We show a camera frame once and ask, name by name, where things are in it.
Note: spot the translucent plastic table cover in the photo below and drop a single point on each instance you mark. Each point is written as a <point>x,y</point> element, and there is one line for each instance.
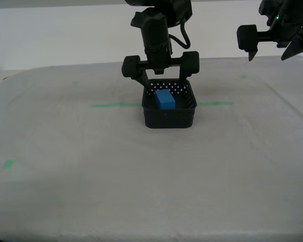
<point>151,176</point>

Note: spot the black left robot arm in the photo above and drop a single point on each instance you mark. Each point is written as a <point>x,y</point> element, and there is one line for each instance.
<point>166,8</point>

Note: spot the blue rectangular block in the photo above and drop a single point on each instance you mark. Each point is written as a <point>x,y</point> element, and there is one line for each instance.
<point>164,100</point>

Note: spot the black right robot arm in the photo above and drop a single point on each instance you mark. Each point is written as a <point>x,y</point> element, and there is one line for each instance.
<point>270,6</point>

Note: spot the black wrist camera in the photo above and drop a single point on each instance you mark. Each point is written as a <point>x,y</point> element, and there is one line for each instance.
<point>171,45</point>

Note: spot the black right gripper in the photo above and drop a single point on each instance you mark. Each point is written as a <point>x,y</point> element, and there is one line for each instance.
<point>285,30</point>

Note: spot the long green tape strip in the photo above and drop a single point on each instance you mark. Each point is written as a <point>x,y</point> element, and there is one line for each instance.
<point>116,105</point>

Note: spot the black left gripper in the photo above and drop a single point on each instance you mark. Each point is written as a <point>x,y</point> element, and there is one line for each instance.
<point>155,43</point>

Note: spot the black perforated plastic basket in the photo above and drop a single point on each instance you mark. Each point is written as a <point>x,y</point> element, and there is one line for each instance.
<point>169,118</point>

